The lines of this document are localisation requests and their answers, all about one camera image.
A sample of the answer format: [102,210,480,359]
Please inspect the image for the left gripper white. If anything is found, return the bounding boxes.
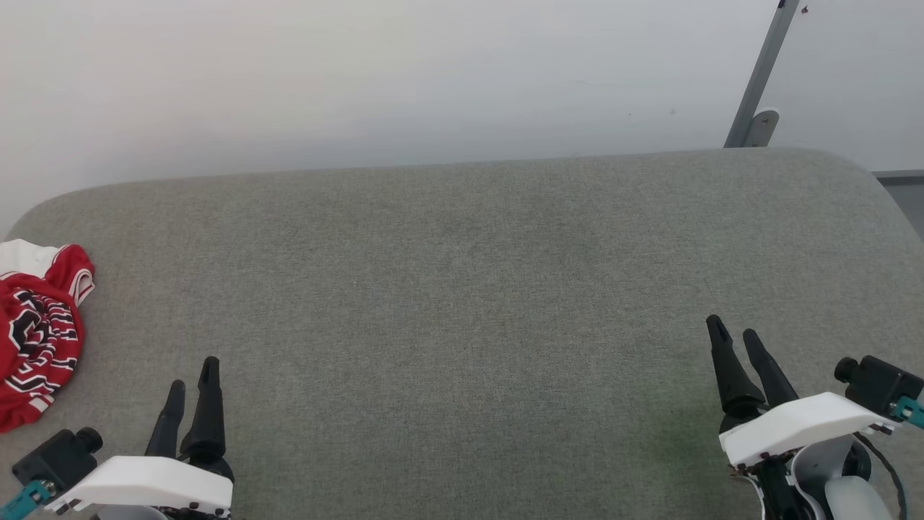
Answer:
[45,356,235,520]

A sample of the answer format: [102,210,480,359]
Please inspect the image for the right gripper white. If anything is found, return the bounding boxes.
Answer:
[706,315,896,520]

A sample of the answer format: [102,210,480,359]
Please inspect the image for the red basketball jersey white sleeves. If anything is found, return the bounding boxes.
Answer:
[0,239,96,434]

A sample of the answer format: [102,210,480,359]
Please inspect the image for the grey fabric sofa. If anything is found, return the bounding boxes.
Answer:
[0,148,924,520]

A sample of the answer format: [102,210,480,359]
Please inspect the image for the grey metal pole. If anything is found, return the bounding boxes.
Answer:
[724,0,801,149]

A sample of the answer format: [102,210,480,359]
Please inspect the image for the right camera teal connector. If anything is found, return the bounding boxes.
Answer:
[894,396,924,429]

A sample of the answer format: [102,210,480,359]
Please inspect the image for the camera teal connector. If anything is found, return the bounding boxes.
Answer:
[0,480,56,519]
[894,396,924,429]

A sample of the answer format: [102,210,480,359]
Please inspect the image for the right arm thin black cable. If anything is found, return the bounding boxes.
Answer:
[855,432,907,520]

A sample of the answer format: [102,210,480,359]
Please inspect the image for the left camera teal connector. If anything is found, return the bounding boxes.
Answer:
[0,480,56,519]

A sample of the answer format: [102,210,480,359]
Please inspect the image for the grey metal pole bracket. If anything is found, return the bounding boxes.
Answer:
[747,108,780,149]

